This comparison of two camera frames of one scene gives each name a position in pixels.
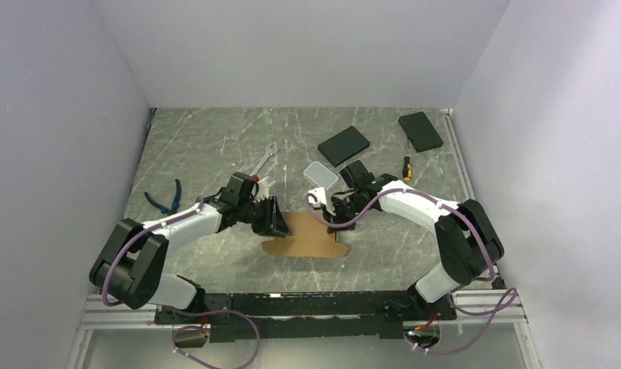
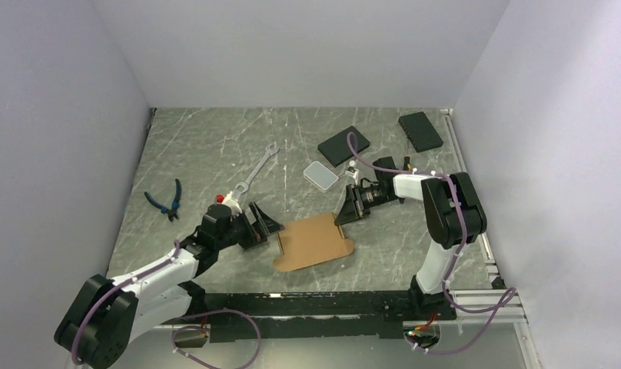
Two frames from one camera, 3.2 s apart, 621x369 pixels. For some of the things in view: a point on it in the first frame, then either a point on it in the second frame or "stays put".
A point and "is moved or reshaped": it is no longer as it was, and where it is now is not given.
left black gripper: x=273 y=217 -> x=258 y=231
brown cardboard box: x=310 y=237 is moved or reshaped
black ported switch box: x=420 y=131 stays put
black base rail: x=306 y=316 stays put
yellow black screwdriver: x=407 y=167 stays put
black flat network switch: x=343 y=146 stays put
